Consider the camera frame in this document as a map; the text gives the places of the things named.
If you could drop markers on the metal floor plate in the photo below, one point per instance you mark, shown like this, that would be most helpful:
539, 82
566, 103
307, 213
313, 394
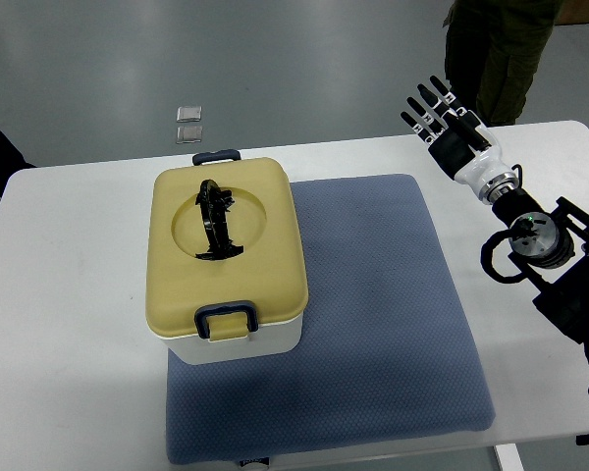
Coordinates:
191, 113
189, 134

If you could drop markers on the upper metal floor plate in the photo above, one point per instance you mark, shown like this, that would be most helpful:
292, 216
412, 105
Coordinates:
191, 113

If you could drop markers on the white table leg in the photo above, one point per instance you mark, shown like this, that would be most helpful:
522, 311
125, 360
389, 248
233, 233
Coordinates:
508, 458

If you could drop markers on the person in dark clothes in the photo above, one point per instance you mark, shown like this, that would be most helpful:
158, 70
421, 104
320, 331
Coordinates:
493, 51

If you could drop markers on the yellow box lid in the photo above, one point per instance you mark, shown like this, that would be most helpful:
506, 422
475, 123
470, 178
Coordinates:
224, 250

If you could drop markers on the blue cushion mat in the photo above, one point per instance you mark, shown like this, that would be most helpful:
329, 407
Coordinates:
385, 353

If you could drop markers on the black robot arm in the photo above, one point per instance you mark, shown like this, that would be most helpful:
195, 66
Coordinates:
551, 251

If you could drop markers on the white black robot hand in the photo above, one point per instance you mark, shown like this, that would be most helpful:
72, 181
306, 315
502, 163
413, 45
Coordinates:
459, 142

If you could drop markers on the lower metal floor plate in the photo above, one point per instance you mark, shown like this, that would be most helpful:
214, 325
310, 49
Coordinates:
189, 134

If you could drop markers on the white storage box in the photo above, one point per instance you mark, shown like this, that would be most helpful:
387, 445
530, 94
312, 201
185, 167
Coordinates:
231, 339

